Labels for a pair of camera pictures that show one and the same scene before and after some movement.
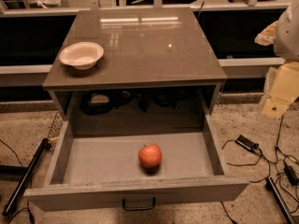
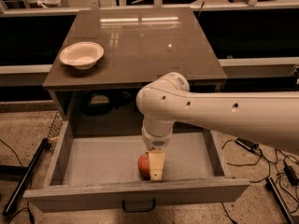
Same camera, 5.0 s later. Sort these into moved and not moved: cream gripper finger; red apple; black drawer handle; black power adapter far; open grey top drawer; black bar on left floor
Moved: red apple; cream gripper finger
Not moved: black drawer handle; black power adapter far; black bar on left floor; open grey top drawer
